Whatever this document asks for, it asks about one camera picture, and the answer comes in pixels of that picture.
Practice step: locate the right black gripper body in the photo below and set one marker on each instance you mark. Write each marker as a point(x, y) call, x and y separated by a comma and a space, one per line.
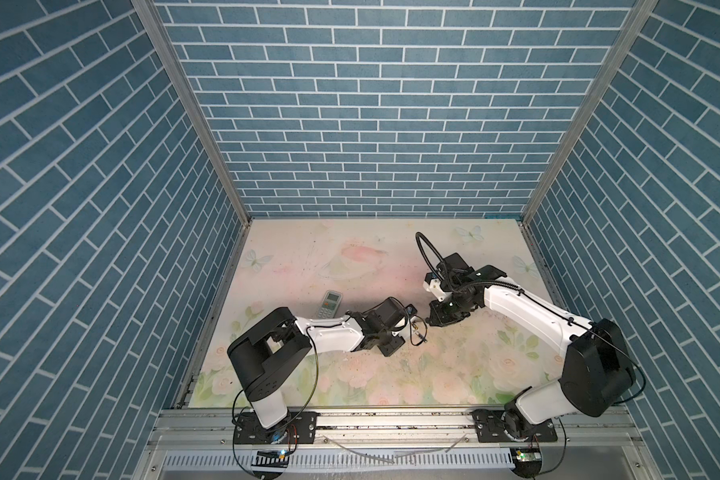
point(450, 309)

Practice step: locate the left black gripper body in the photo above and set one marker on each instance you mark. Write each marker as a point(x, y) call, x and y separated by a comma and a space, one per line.
point(388, 342)

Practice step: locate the white remote control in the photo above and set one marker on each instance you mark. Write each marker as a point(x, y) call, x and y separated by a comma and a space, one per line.
point(329, 305)

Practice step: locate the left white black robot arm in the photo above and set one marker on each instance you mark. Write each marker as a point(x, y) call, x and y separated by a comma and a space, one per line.
point(265, 356)

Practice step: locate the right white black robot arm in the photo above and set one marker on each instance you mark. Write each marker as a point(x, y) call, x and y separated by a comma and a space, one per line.
point(597, 370)

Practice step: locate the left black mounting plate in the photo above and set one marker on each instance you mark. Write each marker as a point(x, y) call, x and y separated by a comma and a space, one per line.
point(294, 428)

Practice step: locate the black mounting plate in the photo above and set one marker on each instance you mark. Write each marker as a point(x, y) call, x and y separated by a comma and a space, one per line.
point(497, 426)
point(294, 428)

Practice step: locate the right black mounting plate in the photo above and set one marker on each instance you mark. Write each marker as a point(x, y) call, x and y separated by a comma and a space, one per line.
point(497, 426)

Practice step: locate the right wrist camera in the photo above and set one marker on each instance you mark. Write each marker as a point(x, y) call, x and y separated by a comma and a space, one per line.
point(433, 285)

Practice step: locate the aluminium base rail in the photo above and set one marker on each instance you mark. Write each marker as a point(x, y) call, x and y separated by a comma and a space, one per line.
point(396, 443)

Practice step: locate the right aluminium corner post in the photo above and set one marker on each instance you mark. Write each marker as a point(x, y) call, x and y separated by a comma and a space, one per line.
point(633, 24)

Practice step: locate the aluminium corner post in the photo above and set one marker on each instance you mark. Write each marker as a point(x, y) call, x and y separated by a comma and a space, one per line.
point(633, 24)
point(149, 17)

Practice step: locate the left aluminium corner post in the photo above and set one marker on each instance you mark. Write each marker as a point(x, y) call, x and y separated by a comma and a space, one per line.
point(149, 17)

